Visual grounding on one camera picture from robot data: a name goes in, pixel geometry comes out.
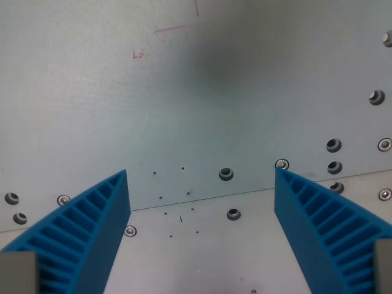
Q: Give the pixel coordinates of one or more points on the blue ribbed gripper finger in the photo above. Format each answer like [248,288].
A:
[300,220]
[92,232]

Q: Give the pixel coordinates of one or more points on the silver socket head screw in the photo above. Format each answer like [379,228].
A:
[130,231]
[385,194]
[282,163]
[384,144]
[63,200]

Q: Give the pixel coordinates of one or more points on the grey recessed bolt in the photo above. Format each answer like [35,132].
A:
[388,38]
[376,97]

